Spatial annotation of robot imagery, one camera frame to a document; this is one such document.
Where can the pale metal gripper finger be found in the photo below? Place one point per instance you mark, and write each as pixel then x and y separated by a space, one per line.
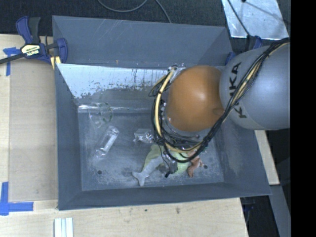
pixel 143 138
pixel 142 132

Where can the yellow-green cloth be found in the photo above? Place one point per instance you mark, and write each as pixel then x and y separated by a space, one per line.
pixel 151 154

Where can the grey toy shark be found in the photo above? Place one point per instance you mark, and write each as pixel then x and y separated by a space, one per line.
pixel 148 170

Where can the clear glass cup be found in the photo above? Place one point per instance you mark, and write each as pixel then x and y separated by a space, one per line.
pixel 101 112

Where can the orange toy animal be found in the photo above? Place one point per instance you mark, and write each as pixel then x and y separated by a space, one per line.
pixel 193 167

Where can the grey metal bin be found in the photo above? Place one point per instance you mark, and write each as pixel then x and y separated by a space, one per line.
pixel 128 46

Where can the pale wood board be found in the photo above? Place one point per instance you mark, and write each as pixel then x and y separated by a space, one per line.
pixel 32 132

